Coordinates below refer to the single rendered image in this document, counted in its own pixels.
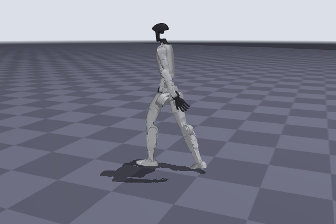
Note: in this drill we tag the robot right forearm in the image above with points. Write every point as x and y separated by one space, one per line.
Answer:
161 84

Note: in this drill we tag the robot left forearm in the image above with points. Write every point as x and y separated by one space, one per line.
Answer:
169 84

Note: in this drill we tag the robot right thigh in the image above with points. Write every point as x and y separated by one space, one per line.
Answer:
180 118

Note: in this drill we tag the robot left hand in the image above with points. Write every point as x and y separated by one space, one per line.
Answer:
179 102

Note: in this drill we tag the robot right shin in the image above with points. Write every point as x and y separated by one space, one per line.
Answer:
192 144

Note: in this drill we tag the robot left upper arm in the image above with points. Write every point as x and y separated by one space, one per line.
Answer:
162 54

